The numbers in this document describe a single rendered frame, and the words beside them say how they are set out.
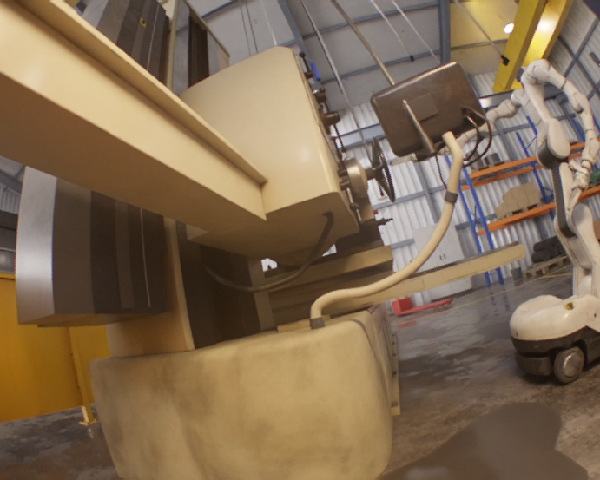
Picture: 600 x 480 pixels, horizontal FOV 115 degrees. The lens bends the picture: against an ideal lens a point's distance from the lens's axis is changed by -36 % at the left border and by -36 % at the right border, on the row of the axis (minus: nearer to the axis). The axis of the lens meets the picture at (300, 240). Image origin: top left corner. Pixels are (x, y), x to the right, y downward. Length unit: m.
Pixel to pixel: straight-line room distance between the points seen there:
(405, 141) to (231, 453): 1.16
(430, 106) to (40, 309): 1.28
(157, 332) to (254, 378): 0.50
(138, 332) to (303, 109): 1.15
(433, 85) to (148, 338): 1.39
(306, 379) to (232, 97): 1.21
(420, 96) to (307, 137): 0.46
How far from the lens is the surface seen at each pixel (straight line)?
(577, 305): 1.49
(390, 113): 1.00
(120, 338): 1.44
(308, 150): 1.14
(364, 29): 9.31
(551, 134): 1.88
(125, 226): 1.05
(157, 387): 1.16
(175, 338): 1.18
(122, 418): 1.40
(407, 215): 9.17
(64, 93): 0.55
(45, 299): 0.88
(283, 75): 1.41
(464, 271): 2.14
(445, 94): 1.01
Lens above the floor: 0.66
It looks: 14 degrees up
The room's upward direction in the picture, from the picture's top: 13 degrees counter-clockwise
